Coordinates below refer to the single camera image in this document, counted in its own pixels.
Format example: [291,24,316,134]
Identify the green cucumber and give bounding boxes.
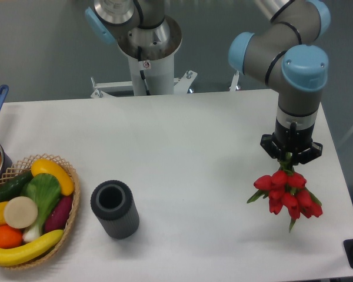
[0,171,33,202]

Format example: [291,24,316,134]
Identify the woven wicker basket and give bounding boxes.
[0,154,80,269]

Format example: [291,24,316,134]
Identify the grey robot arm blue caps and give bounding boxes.
[85,1,331,165]

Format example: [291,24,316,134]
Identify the dark grey ribbed vase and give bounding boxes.
[90,180,139,239]

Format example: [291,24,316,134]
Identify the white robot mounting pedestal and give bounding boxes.
[85,8,198,98]

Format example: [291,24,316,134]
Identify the purple sweet potato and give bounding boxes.
[44,196,73,233]

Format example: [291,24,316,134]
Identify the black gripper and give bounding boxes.
[260,120,323,165]

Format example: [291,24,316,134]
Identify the red tulip bouquet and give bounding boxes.
[247,153,323,231]

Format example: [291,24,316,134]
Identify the round beige wooden disc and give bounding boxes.
[4,196,38,229]

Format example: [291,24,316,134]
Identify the green bok choy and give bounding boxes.
[21,173,61,243]

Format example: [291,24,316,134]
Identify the orange fruit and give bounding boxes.
[0,225,22,249]

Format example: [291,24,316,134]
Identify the yellow banana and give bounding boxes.
[0,230,64,267]

